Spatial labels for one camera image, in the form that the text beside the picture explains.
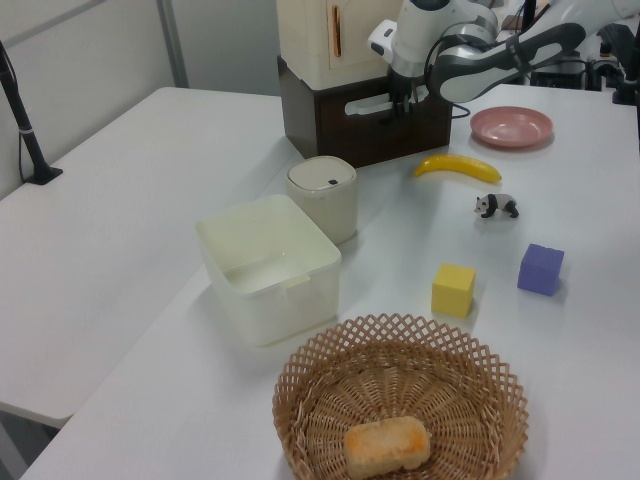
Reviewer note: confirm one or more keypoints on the pink plastic plate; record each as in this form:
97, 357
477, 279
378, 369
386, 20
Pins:
510, 127

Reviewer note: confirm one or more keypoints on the purple foam cube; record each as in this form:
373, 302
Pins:
540, 270

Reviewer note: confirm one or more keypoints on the dark background equipment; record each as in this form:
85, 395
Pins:
565, 72

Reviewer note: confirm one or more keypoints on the open white plastic bin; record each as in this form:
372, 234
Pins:
270, 260

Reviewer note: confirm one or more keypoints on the cream plastic storage box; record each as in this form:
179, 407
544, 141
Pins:
305, 40

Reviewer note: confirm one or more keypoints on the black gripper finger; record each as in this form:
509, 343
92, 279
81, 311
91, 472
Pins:
396, 109
405, 106

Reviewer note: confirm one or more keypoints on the woven wicker basket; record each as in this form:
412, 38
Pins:
450, 400

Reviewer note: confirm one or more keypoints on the yellow foam cube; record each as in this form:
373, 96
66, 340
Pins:
452, 292

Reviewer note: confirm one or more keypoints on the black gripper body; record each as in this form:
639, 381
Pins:
402, 82

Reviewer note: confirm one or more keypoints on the black clamp stand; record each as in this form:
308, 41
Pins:
627, 75

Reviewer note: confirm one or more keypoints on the yellow toy banana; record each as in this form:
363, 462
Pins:
460, 166

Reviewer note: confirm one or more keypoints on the black camera stand pole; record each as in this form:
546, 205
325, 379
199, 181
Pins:
27, 140

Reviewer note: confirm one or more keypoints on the toy bread loaf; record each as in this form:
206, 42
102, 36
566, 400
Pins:
387, 445

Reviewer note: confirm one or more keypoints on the small beige lidded trash can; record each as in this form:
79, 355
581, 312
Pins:
325, 205

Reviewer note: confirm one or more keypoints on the dark wood drawer cabinet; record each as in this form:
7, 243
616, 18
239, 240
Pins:
299, 115

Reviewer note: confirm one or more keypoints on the panda figurine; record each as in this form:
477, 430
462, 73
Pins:
497, 204

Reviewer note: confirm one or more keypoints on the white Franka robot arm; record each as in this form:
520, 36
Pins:
465, 75

